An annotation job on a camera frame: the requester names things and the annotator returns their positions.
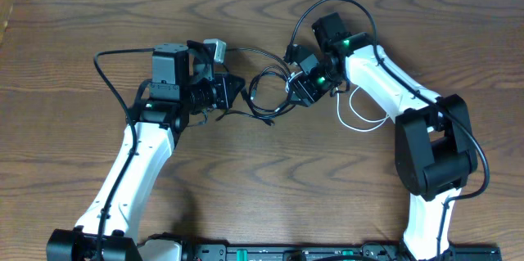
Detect black USB cable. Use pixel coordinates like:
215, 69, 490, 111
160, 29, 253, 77
215, 47, 298, 126

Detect white USB cable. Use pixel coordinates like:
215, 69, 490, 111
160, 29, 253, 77
286, 70, 391, 133

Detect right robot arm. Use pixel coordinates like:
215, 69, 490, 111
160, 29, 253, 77
284, 13, 480, 260

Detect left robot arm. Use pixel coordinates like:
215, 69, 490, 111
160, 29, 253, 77
46, 38, 245, 260

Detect left camera black cable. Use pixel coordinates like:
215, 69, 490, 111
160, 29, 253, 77
93, 47, 156, 261

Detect camera black cable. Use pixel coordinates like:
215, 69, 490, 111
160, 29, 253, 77
93, 47, 156, 261
284, 0, 491, 261

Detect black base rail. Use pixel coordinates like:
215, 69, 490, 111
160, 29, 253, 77
142, 241, 503, 261

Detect right camera black cable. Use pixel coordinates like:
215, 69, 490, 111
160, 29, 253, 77
284, 0, 491, 261

